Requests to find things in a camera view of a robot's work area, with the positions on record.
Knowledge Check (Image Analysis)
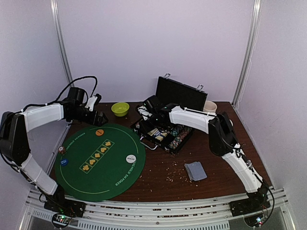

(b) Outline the orange big blind button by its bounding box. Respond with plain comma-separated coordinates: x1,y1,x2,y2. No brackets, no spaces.
95,129,105,137

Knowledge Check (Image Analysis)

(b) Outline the right aluminium post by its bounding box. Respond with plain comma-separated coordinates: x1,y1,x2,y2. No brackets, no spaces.
232,0,262,108

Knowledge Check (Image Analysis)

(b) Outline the poker chip row right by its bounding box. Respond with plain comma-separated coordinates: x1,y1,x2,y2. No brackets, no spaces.
168,127,192,150

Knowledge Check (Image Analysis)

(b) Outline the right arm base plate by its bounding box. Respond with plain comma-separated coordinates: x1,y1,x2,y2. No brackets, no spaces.
229,198,271,217

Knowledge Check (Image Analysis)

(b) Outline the grey playing card deck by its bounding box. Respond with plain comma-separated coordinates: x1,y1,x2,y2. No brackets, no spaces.
184,161,207,181

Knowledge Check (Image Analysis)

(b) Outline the small poker chip stack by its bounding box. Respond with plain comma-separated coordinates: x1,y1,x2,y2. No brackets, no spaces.
58,146,66,155

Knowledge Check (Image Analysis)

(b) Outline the white dealer button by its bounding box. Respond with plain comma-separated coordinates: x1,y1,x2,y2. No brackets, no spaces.
126,154,136,163

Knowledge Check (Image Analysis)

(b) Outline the black poker chip case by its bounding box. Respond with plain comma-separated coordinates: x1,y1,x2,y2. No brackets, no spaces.
131,74,209,155

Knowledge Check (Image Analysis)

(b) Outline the aluminium post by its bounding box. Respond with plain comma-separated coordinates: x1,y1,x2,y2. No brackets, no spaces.
50,0,75,87
232,0,262,108

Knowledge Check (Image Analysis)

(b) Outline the left aluminium post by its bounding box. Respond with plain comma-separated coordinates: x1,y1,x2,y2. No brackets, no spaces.
50,0,75,87

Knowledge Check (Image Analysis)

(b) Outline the lime green bowl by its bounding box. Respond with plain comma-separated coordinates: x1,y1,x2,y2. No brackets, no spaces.
111,102,130,117

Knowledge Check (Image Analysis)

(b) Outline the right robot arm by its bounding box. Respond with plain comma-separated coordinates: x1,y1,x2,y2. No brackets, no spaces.
137,103,271,213

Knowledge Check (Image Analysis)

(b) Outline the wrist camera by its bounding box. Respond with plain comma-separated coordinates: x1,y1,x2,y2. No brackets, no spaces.
66,87,86,104
143,95,162,114

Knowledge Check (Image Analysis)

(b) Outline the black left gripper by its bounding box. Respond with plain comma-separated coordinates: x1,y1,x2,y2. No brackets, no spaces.
70,106,108,127

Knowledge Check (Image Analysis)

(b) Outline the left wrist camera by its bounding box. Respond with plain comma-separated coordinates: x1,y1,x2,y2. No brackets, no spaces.
66,87,86,104

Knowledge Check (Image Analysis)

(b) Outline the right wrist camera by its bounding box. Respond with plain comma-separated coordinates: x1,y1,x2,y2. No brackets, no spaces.
143,95,162,114

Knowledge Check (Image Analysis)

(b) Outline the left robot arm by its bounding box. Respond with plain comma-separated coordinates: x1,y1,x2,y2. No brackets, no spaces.
0,101,108,213

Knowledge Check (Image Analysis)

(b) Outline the blue boxed card deck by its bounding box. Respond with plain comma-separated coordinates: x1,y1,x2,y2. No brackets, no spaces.
147,128,168,141

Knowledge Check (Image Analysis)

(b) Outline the blue small blind button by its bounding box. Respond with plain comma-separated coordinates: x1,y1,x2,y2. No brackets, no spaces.
60,159,69,167

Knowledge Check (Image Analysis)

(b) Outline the beige cup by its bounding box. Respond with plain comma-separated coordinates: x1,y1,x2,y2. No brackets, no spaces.
203,101,217,113

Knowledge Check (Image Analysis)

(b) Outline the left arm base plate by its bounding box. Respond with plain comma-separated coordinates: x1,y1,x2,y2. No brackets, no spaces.
44,199,86,218

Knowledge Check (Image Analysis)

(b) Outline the green round poker mat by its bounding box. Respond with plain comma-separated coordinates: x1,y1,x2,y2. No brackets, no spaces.
54,123,146,202

